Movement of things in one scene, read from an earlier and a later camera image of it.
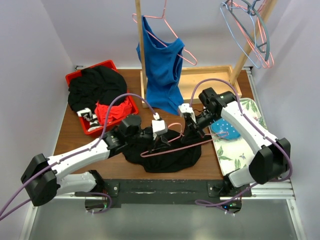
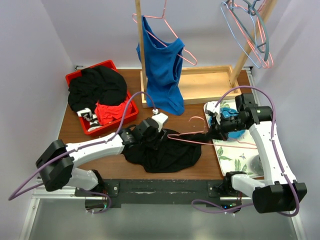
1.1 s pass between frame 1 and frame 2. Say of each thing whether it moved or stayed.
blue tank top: stayed
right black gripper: moved
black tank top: stayed
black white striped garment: stayed
